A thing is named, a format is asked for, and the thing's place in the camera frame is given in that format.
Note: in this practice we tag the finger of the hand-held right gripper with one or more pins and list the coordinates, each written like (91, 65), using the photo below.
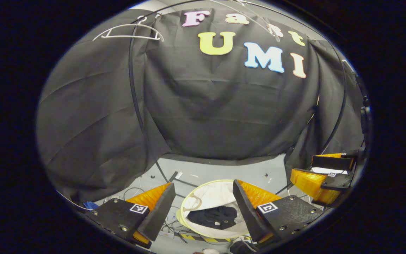
(308, 183)
(331, 163)

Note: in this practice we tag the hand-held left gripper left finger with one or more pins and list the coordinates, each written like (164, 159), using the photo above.
(160, 213)

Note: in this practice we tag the blue floor item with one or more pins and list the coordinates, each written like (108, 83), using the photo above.
(90, 205)

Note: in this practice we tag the cream mesh laundry hamper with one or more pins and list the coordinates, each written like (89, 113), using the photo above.
(210, 195)

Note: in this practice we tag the white clothes hanger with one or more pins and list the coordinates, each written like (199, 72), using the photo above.
(259, 24)
(129, 36)

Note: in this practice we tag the black backdrop cloth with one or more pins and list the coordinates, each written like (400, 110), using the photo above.
(224, 116)

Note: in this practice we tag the yellow black hazard tape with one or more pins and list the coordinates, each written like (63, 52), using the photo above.
(206, 239)

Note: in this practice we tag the black knit jacket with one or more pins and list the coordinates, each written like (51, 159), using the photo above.
(217, 217)

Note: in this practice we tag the black metal clothes rack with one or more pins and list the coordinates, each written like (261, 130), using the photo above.
(136, 106)

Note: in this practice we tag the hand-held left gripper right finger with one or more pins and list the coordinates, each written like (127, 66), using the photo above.
(247, 211)

